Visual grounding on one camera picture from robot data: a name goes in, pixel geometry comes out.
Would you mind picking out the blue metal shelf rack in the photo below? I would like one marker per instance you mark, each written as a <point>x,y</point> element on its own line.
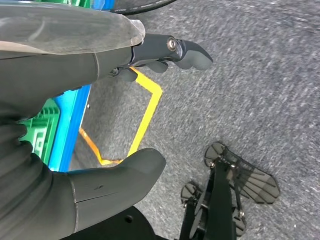
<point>72,126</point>

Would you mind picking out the green plastic crate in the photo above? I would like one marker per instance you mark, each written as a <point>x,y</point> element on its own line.
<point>42,132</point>
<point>75,2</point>

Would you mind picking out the yellow floor tape square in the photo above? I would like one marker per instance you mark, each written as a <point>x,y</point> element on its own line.
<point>149,109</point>

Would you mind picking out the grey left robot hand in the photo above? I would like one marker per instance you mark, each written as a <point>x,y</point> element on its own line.
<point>62,69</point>

